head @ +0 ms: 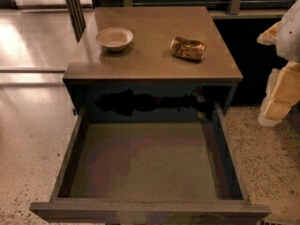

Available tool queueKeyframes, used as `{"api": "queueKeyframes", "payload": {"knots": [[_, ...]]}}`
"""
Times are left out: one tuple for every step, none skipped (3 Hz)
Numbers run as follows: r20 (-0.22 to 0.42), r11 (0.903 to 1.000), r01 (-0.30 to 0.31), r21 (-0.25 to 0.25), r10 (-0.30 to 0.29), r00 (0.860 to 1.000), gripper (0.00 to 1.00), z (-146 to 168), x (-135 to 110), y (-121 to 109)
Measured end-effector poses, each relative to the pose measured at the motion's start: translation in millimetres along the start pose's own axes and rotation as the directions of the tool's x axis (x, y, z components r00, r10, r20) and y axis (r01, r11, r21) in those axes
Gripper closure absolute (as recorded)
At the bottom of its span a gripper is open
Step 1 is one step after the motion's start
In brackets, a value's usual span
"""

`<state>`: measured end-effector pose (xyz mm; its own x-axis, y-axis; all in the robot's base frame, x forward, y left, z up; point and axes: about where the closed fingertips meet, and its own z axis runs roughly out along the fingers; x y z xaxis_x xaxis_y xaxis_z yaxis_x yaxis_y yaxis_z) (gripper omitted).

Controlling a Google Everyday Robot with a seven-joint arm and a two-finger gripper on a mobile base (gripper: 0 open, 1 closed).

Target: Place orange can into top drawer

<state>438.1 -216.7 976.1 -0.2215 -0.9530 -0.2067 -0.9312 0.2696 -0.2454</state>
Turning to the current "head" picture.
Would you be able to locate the white paper bowl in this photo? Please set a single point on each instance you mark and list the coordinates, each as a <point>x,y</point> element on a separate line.
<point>114,39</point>

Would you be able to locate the grey drawer cabinet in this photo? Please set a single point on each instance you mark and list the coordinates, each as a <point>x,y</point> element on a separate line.
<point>148,58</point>

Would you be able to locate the crushed orange can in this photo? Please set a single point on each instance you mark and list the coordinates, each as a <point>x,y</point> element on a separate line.
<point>193,50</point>

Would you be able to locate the open grey top drawer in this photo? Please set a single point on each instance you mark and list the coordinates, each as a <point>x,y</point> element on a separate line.
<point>156,173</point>

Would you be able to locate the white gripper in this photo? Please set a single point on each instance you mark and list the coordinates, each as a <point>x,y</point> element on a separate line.
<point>290,37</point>

